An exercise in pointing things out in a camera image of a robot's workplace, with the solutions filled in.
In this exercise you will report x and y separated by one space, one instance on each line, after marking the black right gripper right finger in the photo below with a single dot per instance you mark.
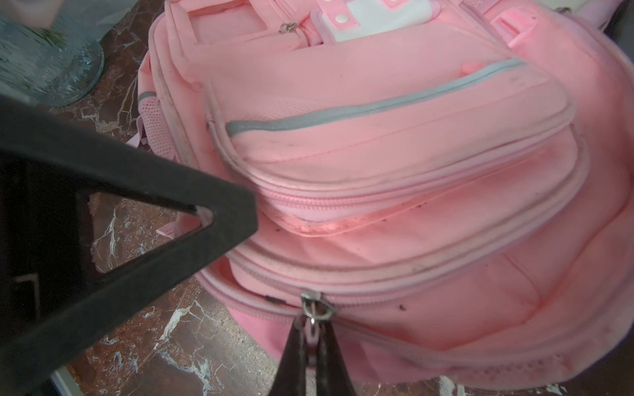
332 378

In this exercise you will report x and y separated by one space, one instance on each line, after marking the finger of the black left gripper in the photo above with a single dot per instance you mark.
54 301

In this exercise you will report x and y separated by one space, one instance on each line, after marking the teal glass vase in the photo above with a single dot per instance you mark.
50 50

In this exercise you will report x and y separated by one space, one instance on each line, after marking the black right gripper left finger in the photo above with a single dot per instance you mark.
290 379

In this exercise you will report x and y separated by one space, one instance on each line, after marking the pink backpack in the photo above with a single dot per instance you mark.
448 183

